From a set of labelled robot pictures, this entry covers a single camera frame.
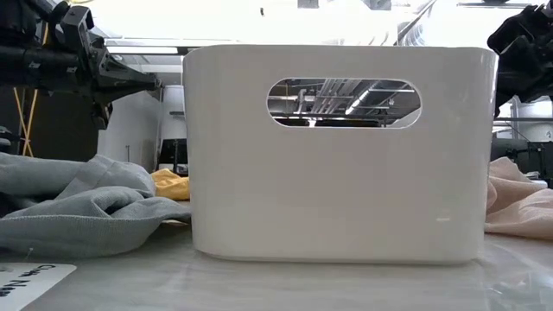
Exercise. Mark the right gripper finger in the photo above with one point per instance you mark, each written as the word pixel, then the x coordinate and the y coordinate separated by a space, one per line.
pixel 503 43
pixel 503 93

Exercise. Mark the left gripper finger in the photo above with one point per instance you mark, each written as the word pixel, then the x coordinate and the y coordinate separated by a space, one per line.
pixel 125 75
pixel 129 96

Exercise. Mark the white plastic bin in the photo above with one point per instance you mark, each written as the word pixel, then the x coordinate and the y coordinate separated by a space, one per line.
pixel 337 194

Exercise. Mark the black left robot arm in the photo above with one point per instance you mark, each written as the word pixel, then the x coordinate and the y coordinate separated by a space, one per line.
pixel 26 60

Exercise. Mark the black monitor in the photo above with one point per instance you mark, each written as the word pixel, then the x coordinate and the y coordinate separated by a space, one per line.
pixel 173 153

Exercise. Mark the yellow cloth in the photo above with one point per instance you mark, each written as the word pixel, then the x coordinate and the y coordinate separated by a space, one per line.
pixel 173 185

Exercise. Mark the pale pink cloth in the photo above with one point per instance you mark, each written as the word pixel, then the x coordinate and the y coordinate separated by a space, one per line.
pixel 518 207

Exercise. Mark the grey cloth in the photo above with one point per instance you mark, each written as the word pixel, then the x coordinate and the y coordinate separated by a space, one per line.
pixel 86 211

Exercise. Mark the white label card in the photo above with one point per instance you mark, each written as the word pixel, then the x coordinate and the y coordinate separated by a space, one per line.
pixel 30 283

